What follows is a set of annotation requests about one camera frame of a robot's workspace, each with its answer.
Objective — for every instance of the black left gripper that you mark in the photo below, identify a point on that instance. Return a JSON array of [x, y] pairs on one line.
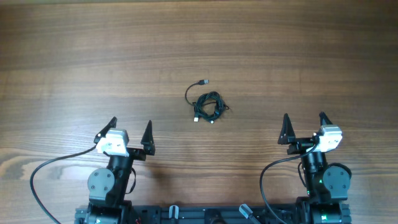
[[139, 154]]

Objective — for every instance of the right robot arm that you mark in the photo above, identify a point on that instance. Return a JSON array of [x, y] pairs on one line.
[[327, 184]]

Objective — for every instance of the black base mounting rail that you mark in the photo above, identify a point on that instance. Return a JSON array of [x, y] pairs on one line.
[[288, 213]]

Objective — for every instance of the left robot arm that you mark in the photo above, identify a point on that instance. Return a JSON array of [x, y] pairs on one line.
[[108, 186]]

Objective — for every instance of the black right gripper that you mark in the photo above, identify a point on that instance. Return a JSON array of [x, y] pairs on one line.
[[288, 136]]

